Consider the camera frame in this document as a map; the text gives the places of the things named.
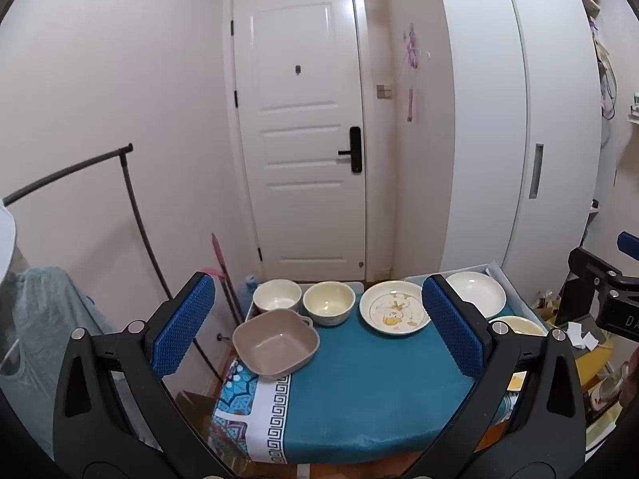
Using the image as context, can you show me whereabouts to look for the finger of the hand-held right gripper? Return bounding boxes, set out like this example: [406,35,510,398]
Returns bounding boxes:
[568,246,625,310]
[617,232,639,261]

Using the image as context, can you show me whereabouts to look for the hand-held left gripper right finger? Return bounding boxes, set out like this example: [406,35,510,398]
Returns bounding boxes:
[399,273,587,479]

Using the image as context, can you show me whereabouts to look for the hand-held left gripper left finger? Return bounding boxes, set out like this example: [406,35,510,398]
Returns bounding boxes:
[52,272,235,479]

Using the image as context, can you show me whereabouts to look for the plain white plate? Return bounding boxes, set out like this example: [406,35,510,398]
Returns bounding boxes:
[444,271,507,321]

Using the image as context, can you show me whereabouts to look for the plate with yellow print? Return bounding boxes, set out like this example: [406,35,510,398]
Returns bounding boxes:
[359,280,433,335]

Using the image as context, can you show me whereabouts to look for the cream plate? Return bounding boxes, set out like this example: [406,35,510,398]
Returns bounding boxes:
[488,315,548,340]

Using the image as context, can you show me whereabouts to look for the pink square bowl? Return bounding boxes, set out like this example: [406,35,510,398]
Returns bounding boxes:
[232,309,321,379]

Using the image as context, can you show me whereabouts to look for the white round bowl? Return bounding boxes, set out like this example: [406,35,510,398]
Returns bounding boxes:
[253,279,303,316]

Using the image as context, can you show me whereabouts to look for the cream round bowl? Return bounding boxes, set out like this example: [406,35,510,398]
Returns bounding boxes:
[302,282,357,327]

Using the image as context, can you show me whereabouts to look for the white paper scraps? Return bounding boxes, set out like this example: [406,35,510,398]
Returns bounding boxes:
[566,321,609,351]

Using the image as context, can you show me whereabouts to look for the yellow side table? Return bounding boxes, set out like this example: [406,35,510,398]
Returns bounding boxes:
[534,304,627,402]

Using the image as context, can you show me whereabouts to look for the blue water bottle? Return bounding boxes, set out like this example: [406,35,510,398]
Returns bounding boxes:
[242,273,261,306]

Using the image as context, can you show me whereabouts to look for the teal patterned tablecloth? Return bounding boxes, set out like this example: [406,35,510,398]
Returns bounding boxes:
[208,284,527,466]

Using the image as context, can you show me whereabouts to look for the grey cloth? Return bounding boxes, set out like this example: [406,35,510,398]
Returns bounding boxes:
[0,266,168,460]

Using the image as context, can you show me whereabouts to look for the black clothes rack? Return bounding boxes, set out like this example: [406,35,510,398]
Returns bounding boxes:
[2,143,226,386]

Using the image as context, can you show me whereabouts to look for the white wardrobe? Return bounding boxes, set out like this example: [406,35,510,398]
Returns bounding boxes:
[431,0,603,281]

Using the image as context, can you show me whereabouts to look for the white panel door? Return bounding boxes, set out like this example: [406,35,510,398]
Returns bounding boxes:
[230,0,369,281]

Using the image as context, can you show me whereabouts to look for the grey wardrobe handle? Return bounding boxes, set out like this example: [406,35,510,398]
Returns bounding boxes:
[528,143,545,200]

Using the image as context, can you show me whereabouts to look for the black door lock handle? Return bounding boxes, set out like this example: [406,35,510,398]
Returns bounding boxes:
[337,126,364,175]

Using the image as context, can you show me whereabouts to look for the purple flower wall sticker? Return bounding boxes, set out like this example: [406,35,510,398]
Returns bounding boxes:
[402,22,433,69]

